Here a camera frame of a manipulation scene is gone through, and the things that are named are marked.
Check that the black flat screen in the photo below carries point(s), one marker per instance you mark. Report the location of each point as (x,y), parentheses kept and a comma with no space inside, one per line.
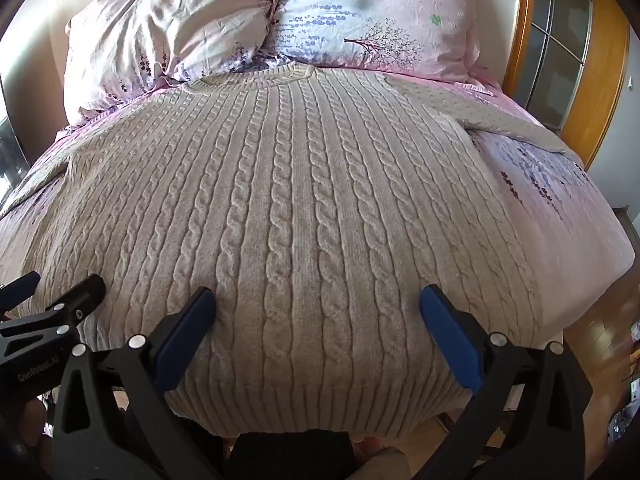
(11,150)

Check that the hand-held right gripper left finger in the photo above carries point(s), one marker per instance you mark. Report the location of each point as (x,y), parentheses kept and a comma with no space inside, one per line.
(187,335)

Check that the pink floral pillow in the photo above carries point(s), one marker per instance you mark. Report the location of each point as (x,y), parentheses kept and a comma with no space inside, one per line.
(380,10)
(170,25)

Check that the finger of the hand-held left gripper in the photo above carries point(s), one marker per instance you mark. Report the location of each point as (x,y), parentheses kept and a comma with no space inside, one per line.
(82,297)
(20,290)

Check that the wooden door with glass panes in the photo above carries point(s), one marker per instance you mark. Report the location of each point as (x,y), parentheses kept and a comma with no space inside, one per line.
(606,85)

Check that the pink floral bedsheet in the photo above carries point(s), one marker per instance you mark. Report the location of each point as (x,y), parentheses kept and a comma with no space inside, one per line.
(550,220)

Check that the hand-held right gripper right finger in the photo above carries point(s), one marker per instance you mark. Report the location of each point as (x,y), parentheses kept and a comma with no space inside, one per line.
(450,335)

